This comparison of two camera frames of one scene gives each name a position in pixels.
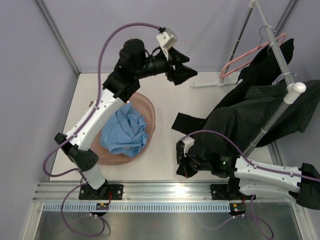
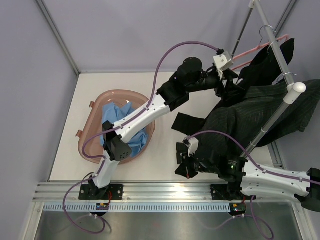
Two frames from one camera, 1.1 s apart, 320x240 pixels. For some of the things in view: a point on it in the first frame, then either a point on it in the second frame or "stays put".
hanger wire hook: x=269 y=46 stays put
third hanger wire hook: x=289 y=72 stays put
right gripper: x=183 y=168 stays put
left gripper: x=182 y=72 -> x=227 y=91
